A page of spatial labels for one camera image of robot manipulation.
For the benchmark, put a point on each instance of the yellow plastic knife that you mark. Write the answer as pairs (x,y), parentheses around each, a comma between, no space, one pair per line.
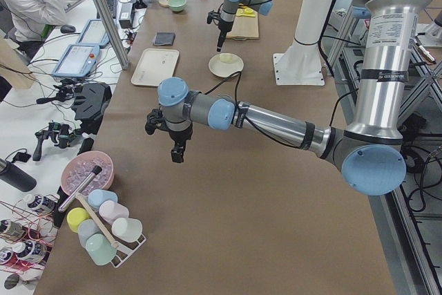
(246,14)

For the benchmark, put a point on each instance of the metal muddler black tip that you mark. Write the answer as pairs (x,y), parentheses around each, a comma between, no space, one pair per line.
(87,180)

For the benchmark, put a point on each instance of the grey folded cloth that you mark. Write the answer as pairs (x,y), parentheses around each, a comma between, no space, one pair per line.
(164,39)

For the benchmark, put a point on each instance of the beige rabbit tray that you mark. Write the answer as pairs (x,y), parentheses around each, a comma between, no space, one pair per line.
(154,66)

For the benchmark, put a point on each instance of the teach pendant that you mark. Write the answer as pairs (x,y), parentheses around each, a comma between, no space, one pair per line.
(94,32)
(77,61)

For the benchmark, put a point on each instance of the pink bowl with ice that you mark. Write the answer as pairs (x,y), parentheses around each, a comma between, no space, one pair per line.
(81,166)

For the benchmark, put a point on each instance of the pink cup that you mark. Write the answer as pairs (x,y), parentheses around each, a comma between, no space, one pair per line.
(110,211)

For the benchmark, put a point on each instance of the far teach pendant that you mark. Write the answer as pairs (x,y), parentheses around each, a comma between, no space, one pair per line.
(94,32)

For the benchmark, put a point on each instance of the near teach pendant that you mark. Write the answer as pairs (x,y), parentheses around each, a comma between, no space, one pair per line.
(77,61)

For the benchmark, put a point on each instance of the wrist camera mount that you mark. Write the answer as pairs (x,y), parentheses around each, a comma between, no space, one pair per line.
(213,17)

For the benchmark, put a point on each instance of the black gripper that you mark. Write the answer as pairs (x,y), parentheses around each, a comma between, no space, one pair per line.
(179,135)
(222,29)

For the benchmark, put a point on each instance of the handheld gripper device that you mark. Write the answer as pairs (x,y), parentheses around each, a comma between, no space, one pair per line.
(58,133)

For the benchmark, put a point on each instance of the round beige plate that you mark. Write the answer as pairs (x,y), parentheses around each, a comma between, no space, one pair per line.
(223,70)

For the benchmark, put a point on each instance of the black plastic cover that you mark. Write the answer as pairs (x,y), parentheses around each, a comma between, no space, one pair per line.
(90,103)

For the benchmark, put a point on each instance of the grey cup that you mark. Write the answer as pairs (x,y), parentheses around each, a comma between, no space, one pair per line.
(87,229)

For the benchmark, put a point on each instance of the black keyboard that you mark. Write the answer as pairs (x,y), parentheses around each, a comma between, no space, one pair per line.
(113,6)

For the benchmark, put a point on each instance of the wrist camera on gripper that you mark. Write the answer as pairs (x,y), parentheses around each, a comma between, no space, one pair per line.
(155,121)

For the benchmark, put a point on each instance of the white cup rack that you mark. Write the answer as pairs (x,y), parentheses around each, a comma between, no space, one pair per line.
(126,249)

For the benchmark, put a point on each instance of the aluminium frame post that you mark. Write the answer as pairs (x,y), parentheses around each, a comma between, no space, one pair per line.
(109,25)

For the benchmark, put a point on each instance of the yellow cup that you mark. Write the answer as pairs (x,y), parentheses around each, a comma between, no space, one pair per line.
(75,217)

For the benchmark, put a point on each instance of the blue cup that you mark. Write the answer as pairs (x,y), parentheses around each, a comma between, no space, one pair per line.
(98,196)

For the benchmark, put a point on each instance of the wooden cutting board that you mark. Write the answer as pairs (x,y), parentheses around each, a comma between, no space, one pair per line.
(244,28)

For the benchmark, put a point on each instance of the mint green bowl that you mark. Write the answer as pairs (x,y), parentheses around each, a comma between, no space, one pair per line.
(177,5)

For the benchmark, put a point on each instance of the black water bottle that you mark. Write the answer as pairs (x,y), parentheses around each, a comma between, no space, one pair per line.
(16,177)

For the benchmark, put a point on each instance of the mint green cup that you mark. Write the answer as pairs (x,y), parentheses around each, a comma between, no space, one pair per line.
(100,249)

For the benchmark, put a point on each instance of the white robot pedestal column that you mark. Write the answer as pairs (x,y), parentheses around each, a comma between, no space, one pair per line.
(300,64)

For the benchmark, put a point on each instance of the white cup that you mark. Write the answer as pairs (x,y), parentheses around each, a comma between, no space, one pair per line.
(127,229)

